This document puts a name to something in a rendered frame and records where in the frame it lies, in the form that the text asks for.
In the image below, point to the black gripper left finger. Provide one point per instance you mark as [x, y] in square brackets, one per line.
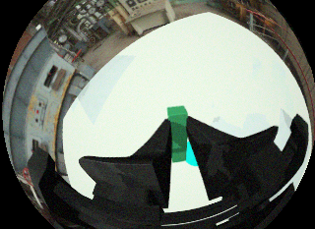
[147, 168]

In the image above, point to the green rectangular post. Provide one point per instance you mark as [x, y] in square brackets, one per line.
[177, 116]

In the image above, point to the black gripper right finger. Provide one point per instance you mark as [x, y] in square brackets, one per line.
[220, 155]

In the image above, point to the cyan circle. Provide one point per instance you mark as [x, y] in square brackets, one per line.
[190, 156]

